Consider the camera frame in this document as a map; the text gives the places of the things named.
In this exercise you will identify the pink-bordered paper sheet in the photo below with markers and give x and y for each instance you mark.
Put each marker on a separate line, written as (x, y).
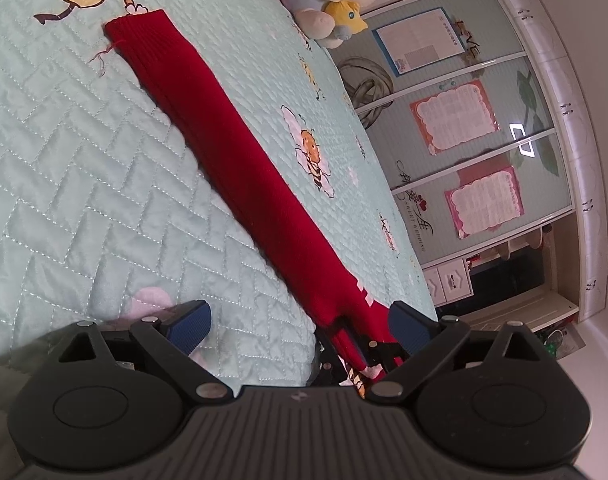
(484, 202)

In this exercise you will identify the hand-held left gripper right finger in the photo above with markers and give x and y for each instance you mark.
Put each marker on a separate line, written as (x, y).
(409, 332)

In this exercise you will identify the red knit sweater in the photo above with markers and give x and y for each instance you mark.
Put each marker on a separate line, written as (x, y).
(244, 170)

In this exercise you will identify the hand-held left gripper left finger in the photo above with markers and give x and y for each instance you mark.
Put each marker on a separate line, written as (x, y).
(188, 327)

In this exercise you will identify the blue-bordered paper sheet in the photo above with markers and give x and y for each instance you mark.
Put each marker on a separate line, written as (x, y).
(419, 40)

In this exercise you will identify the light green quilted bedspread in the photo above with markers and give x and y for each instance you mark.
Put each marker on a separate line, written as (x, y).
(83, 160)

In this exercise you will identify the light blue plush toy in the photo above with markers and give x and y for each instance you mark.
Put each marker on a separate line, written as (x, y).
(304, 0)

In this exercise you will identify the orange-bordered paper sheet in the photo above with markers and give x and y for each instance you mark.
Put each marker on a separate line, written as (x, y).
(454, 117)

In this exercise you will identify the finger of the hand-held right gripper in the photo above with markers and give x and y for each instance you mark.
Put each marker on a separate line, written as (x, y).
(386, 347)

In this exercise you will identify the white wardrobe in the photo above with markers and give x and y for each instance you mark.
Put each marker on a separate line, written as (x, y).
(534, 85)

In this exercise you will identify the small yellow plush toy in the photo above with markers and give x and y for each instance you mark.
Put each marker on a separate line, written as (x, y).
(345, 14)

